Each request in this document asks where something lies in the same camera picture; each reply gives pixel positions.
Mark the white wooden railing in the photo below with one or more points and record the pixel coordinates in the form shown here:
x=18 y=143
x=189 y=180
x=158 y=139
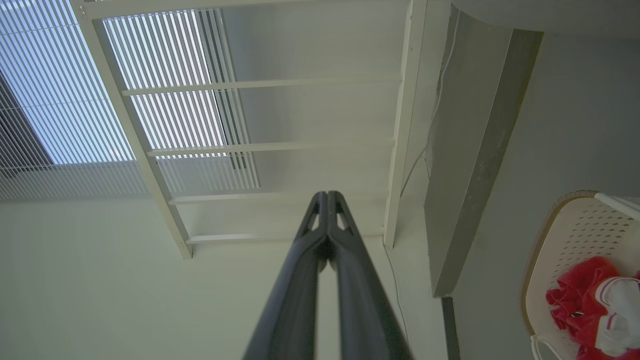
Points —
x=402 y=125

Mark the red garment with white trim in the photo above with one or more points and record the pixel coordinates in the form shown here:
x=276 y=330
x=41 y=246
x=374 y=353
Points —
x=580 y=295

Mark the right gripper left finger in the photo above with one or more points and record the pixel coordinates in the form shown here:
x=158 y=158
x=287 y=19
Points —
x=295 y=300

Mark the black baseboard strip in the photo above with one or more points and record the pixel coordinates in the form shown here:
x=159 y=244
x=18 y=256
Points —
x=451 y=330

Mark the cream perforated laundry basket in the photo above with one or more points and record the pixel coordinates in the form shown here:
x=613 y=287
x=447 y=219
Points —
x=575 y=235

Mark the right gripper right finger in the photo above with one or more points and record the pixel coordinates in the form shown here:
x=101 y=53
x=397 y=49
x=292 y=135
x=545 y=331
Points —
x=365 y=310

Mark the white window blinds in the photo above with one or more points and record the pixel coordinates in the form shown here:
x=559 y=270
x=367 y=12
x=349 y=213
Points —
x=60 y=100

